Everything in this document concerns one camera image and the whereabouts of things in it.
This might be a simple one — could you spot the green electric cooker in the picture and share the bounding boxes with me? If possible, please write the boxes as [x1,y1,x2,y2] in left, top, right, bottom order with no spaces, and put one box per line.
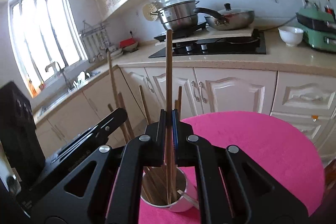
[296,5,336,53]

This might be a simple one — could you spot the cream perforated steamer plate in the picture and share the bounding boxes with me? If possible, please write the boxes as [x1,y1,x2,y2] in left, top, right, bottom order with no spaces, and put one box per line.
[142,2,163,22]

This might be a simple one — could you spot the steel sink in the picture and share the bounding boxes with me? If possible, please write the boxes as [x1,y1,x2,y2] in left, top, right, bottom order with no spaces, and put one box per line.
[33,71,100,116]

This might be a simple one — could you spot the chrome faucet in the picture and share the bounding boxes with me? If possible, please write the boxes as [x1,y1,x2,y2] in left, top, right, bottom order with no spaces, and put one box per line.
[45,61,73,90]

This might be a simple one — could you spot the white bowl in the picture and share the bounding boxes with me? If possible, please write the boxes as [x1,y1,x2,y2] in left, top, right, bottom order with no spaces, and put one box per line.
[278,26,304,47]

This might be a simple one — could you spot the stacked white dishes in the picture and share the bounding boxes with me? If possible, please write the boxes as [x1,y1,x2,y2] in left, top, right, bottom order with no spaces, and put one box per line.
[108,45,123,59]

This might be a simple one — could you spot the black gas cooktop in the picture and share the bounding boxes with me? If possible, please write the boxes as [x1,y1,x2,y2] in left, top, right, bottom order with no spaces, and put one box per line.
[148,28,267,59]

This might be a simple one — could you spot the steel wok with lid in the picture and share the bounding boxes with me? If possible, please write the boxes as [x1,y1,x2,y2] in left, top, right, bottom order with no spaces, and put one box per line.
[193,3,255,31]

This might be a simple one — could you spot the hanging utensil rack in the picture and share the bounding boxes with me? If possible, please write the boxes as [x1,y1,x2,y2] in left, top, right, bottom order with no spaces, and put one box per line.
[79,20,109,64]

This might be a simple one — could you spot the steel stock pot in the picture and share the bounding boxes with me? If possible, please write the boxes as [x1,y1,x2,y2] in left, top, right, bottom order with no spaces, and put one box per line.
[158,0,199,31]

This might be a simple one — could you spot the pink cup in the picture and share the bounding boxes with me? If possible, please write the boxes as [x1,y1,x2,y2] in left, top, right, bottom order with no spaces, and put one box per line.
[141,166,199,213]

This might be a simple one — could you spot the wooden board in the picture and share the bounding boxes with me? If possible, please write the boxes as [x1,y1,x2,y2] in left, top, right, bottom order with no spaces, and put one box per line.
[154,27,255,46]

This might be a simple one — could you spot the red box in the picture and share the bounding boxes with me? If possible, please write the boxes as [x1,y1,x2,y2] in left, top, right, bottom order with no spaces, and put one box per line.
[120,38,136,48]

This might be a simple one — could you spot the pink round tablecloth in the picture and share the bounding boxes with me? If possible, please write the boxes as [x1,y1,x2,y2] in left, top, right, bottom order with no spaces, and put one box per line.
[137,110,326,224]

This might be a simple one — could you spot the window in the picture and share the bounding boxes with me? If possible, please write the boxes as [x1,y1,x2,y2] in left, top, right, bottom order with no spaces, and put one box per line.
[9,0,88,97]

